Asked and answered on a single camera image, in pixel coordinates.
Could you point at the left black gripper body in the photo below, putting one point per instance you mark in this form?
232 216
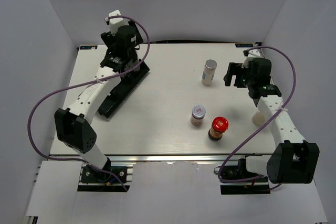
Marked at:
109 40

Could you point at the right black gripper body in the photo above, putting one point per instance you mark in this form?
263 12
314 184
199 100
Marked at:
248 80

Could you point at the white spice jar silver lid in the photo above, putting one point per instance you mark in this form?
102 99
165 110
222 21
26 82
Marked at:
210 66

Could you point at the small jar white label lid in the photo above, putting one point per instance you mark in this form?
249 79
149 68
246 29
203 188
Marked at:
197 115

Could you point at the red lid sauce jar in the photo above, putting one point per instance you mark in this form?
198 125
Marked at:
219 126

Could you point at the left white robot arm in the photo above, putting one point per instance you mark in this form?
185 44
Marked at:
118 75

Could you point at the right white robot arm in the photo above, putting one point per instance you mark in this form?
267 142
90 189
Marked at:
294 159

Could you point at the right blue table label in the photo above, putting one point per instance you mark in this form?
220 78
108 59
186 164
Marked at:
243 45

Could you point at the blue table label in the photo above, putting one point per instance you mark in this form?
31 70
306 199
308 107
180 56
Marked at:
88 47
243 45

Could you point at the left blue table label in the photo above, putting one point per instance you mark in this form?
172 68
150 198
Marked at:
88 47

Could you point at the black compartment tray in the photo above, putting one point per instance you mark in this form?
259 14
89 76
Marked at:
122 90

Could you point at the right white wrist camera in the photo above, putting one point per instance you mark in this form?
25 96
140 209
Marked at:
249 56

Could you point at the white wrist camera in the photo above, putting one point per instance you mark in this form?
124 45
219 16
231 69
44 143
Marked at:
249 56
115 23

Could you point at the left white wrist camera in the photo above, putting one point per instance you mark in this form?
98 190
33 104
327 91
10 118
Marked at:
115 23

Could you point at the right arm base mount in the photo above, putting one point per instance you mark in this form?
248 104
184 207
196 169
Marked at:
258 186

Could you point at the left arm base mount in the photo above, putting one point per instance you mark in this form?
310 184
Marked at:
91 180

